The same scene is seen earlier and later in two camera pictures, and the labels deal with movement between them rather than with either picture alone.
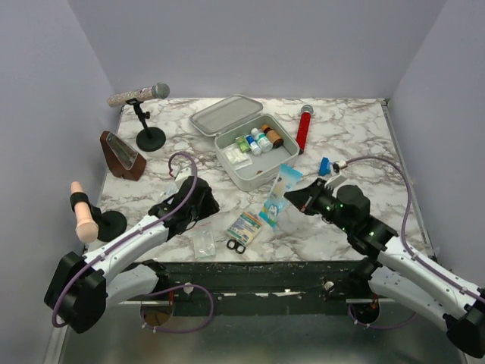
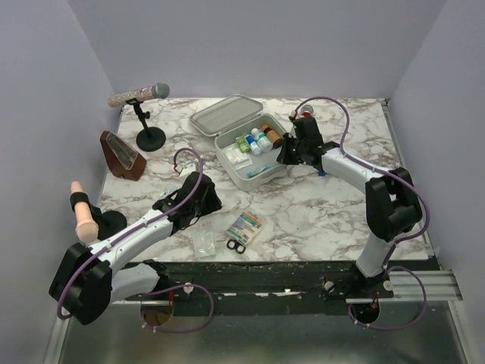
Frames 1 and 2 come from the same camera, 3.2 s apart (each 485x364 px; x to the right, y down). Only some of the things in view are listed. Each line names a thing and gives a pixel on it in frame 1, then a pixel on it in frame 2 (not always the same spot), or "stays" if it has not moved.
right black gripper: (299, 197) to (283, 156)
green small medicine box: (243, 144) stays
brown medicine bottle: (273, 136) stays
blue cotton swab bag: (287, 179) to (267, 166)
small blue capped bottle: (255, 147) stays
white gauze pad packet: (237, 158) stays
